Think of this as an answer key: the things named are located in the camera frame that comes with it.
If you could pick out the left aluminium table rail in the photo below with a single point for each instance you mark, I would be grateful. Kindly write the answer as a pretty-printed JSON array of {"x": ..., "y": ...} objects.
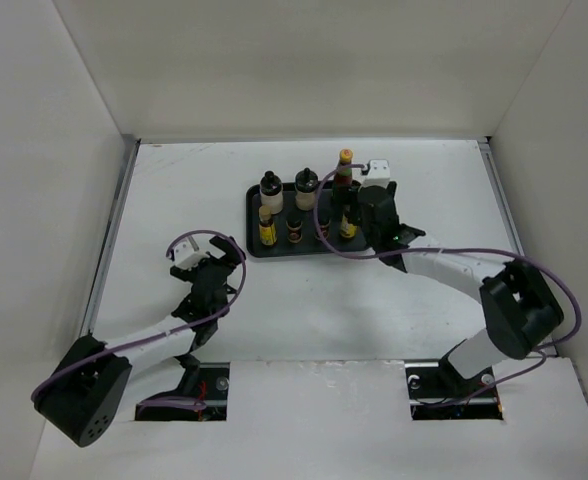
[{"x": 88, "y": 313}]

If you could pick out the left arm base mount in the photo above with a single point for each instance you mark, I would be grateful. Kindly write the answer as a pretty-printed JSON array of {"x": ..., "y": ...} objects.
[{"x": 201, "y": 395}]

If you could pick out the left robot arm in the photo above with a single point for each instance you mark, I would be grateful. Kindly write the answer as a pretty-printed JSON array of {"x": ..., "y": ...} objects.
[{"x": 84, "y": 393}]

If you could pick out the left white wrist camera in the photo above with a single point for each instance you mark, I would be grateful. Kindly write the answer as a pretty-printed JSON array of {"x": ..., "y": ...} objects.
[{"x": 186, "y": 254}]

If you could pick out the small spice jar black lid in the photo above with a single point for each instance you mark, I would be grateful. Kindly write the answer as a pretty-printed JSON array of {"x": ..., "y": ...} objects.
[{"x": 294, "y": 226}]

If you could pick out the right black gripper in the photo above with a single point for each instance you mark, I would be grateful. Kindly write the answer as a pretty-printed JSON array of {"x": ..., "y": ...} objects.
[{"x": 355, "y": 202}]

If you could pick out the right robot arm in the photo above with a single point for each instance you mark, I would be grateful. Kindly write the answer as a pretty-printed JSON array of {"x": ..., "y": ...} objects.
[{"x": 518, "y": 306}]

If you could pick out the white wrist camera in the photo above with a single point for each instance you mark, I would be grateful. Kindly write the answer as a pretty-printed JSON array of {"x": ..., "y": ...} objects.
[
  {"x": 186, "y": 254},
  {"x": 375, "y": 173}
]

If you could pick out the right aluminium table rail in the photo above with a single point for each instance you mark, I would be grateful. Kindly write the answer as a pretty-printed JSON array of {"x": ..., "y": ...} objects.
[{"x": 499, "y": 193}]

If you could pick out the clear shaker bottle black cap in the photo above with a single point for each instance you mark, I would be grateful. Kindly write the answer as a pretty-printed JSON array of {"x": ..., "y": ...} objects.
[{"x": 271, "y": 192}]

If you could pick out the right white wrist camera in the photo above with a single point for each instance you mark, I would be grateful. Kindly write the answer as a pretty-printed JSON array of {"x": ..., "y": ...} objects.
[{"x": 375, "y": 173}]

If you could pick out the green label chili sauce bottle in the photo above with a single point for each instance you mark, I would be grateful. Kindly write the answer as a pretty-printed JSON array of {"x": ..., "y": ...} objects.
[{"x": 342, "y": 179}]

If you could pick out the aluminium table rail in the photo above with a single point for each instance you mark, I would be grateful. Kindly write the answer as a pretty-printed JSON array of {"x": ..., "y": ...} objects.
[
  {"x": 88, "y": 313},
  {"x": 499, "y": 193}
]

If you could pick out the tall yellow label sauce bottle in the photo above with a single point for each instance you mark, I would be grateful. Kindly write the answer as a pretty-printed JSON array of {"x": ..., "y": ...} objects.
[{"x": 347, "y": 229}]

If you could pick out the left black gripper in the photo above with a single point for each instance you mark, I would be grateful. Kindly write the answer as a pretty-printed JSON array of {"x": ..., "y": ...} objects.
[{"x": 191, "y": 275}]

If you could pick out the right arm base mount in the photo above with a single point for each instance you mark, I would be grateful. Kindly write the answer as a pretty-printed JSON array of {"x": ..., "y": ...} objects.
[{"x": 437, "y": 393}]

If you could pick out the short yellow label sauce bottle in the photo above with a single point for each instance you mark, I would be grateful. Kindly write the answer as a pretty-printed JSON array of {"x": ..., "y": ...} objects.
[{"x": 267, "y": 230}]

